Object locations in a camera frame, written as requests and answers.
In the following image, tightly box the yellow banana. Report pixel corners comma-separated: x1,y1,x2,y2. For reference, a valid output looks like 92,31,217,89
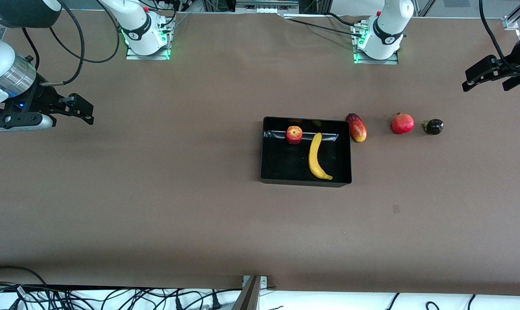
308,132,333,181

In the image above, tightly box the red apple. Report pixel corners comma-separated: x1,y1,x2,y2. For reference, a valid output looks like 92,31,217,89
285,126,303,145

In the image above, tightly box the black plastic tray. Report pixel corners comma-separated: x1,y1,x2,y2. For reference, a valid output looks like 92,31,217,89
260,116,353,188

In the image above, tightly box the dark purple mangosteen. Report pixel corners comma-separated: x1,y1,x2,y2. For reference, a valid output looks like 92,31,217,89
422,119,445,136

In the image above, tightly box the red pomegranate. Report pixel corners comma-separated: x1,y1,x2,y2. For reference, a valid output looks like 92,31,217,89
391,112,415,135

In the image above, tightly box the red yellow mango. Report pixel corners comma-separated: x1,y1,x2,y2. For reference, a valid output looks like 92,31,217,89
345,113,367,143

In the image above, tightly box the grey power strip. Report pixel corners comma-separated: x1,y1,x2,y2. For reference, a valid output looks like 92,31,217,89
235,0,300,14

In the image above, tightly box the dark metal profile bar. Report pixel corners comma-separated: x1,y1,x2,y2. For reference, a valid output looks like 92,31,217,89
232,276,261,310

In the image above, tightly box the aluminium frame corner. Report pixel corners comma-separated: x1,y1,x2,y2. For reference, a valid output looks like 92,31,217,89
502,0,520,31

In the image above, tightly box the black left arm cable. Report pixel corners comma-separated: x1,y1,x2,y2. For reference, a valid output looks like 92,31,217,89
479,0,520,74

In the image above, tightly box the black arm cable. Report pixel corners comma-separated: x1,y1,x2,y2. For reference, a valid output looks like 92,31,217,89
22,0,121,87
479,0,520,74

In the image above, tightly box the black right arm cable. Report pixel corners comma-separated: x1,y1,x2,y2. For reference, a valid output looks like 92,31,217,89
22,0,121,87

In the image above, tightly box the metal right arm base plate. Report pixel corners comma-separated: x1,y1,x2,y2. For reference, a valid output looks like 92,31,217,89
125,17,173,61

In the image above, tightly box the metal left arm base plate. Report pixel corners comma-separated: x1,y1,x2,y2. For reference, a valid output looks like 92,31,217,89
352,22,399,65

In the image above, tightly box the black looped floor cable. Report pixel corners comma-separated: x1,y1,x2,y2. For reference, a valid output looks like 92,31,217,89
0,266,49,288

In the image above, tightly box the black cable on table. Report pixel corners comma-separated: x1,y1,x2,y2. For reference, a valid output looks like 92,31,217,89
283,12,368,38

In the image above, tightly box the small metal bracket plate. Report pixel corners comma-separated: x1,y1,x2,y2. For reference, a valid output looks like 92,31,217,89
242,275,269,288

